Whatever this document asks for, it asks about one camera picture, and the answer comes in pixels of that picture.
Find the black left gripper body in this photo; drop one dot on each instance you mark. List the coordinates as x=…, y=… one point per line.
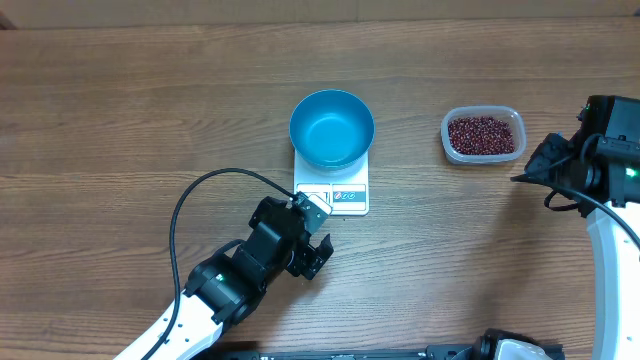
x=307, y=259

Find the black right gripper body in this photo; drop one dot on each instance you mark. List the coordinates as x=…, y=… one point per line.
x=552, y=164

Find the blue bowl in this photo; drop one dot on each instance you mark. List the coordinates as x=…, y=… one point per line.
x=332, y=128

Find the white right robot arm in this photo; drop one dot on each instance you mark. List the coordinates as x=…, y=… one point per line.
x=597, y=169

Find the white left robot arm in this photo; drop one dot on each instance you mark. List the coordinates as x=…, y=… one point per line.
x=227, y=287

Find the white kitchen scale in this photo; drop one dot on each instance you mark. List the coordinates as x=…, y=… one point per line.
x=346, y=190

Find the red beans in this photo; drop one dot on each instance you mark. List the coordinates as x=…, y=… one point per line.
x=484, y=135

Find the clear plastic bean container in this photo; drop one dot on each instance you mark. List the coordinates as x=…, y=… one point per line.
x=504, y=113

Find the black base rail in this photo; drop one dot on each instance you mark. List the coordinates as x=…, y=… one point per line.
x=493, y=344

